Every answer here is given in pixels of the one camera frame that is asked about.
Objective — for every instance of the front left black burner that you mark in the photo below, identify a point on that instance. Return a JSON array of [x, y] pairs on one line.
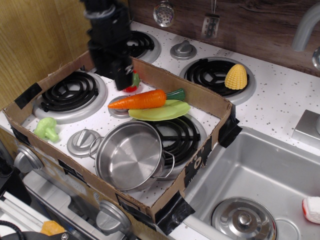
[[75, 98]]

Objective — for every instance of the orange object bottom left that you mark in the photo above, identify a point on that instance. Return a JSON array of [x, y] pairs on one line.
[[51, 228]]

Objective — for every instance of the black burner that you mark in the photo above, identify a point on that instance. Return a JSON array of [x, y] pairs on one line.
[[75, 98], [144, 46], [210, 72], [180, 138]]

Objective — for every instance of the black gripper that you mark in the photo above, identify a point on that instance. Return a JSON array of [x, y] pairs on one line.
[[109, 34]]

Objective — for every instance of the stainless steel pot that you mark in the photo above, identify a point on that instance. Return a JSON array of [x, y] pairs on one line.
[[131, 157]]

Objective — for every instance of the back left black burner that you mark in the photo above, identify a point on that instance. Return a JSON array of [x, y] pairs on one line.
[[144, 46]]

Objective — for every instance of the red toy strawberry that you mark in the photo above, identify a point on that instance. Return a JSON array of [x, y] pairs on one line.
[[135, 83]]

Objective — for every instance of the silver knob near plate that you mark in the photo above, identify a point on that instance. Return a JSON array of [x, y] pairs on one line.
[[118, 113]]

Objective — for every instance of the hanging silver slotted spatula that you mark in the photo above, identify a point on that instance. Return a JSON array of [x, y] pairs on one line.
[[210, 23]]

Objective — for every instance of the cardboard fence with black tape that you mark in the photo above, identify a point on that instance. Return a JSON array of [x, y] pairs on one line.
[[163, 210]]

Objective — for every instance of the silver knob back centre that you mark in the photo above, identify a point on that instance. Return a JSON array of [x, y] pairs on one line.
[[183, 51]]

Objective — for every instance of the silver knob near pot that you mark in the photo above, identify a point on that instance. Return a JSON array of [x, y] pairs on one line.
[[84, 143]]

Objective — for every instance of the silver front knob left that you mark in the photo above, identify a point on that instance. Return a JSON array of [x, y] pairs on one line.
[[26, 160]]

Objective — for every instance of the orange toy carrot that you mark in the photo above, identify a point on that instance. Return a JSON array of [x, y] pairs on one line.
[[146, 100]]

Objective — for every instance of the yellow toy corn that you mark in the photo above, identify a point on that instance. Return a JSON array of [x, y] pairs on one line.
[[236, 78]]

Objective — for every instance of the white red toy in sink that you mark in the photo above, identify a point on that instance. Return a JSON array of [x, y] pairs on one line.
[[311, 209]]

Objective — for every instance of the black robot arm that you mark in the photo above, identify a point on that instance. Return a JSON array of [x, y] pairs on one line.
[[109, 34]]

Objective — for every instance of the steel pot lid in sink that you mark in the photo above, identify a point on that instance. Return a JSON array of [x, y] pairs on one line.
[[241, 218]]

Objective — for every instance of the grey faucet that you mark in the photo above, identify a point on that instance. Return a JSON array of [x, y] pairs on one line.
[[306, 40]]

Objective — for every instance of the back right black burner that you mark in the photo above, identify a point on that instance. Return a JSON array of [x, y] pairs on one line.
[[210, 72]]

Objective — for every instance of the hanging silver strainer spoon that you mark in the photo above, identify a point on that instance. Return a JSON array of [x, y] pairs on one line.
[[164, 13]]

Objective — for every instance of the front right black burner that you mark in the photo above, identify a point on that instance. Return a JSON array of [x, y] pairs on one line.
[[180, 138]]

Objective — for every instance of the silver front knob right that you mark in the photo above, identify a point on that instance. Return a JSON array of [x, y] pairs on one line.
[[110, 219]]

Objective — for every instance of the light green plastic plate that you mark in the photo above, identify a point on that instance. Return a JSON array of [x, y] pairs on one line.
[[172, 109]]

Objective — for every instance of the stainless steel sink basin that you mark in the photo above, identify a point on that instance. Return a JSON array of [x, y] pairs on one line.
[[261, 168]]

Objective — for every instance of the green toy broccoli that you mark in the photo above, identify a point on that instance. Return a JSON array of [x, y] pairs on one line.
[[46, 128]]

